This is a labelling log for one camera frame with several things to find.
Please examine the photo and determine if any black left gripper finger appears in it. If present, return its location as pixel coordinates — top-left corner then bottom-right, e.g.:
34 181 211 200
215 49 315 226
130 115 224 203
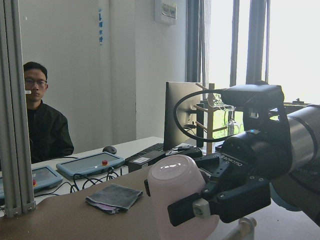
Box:
143 179 151 197

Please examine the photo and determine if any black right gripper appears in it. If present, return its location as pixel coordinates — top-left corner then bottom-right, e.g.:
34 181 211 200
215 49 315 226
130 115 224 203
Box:
167 129 293 227

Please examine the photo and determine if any pink plastic cup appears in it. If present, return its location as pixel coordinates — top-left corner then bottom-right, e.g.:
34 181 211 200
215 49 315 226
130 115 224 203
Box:
147 154 219 240

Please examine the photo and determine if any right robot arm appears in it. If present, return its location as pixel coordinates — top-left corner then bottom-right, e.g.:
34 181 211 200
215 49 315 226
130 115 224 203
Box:
161 105 320 227

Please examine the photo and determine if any black keyboard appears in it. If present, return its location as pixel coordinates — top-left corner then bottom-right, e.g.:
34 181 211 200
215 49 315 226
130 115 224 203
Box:
125 143 164 165

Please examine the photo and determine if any grey folded cloth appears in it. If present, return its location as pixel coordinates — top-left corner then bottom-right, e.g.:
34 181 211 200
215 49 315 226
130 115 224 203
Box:
85 183 143 215

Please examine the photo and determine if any black computer mouse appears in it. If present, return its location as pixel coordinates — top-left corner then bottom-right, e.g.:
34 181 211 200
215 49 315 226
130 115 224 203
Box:
102 145 117 154

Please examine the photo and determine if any blue teach pendant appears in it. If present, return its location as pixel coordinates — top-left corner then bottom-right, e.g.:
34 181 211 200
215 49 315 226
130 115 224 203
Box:
0 166 64 200
56 152 125 180

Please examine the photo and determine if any black monitor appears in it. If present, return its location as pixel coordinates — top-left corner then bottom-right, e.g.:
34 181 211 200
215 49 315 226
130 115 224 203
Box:
163 81 202 151

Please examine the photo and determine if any seated man black jacket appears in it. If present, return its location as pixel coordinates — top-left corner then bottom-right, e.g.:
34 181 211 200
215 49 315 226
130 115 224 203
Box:
23 61 74 164

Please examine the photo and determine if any wooden mug tree stand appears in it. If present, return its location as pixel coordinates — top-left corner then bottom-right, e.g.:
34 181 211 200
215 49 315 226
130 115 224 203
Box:
196 91 228 155

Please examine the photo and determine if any white wire cup holder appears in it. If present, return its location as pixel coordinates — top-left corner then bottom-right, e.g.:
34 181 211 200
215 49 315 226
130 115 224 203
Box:
222 217 257 240

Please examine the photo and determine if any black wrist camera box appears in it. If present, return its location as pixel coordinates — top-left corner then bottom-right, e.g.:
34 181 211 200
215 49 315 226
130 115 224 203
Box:
221 84 284 107

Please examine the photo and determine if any aluminium frame post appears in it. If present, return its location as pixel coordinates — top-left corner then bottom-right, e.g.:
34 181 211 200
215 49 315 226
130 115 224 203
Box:
0 0 36 218

